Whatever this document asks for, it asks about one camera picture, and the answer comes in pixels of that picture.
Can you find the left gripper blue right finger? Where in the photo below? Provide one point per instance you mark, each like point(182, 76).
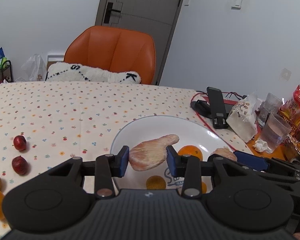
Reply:
point(187, 167)

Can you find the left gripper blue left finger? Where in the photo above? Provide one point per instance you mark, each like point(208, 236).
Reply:
point(107, 167)

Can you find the red plum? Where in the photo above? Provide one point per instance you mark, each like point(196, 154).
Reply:
point(20, 143)
point(20, 165)

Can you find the white round plate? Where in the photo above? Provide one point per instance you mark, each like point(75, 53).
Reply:
point(148, 138)

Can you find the crumpled white tissue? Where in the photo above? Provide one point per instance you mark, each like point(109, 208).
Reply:
point(261, 146)

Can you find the black round charger base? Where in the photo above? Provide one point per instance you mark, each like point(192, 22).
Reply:
point(202, 108)

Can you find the black phone stand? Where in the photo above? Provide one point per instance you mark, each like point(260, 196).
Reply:
point(217, 108)

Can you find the clear plastic cup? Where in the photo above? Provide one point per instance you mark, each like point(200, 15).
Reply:
point(270, 105)
point(274, 132)

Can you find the white tissue pack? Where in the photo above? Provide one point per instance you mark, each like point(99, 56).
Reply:
point(243, 118)

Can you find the floral tablecloth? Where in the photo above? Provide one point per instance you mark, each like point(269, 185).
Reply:
point(63, 120)

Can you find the red snack bag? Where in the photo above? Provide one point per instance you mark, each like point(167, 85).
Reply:
point(291, 108)

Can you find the white fluffy cushion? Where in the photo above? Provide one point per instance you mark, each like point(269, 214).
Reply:
point(62, 71)

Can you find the orange leather chair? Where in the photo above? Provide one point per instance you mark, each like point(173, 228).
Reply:
point(116, 50)

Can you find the white plastic bag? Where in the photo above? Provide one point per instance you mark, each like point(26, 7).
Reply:
point(34, 69)

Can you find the grey door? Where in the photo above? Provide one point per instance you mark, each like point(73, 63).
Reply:
point(157, 18)

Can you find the black wire shelf rack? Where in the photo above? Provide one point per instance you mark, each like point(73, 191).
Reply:
point(6, 72)

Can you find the black door handle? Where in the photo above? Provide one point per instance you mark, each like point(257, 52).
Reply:
point(109, 10)

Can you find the white light switch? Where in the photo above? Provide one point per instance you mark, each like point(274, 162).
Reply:
point(236, 4)

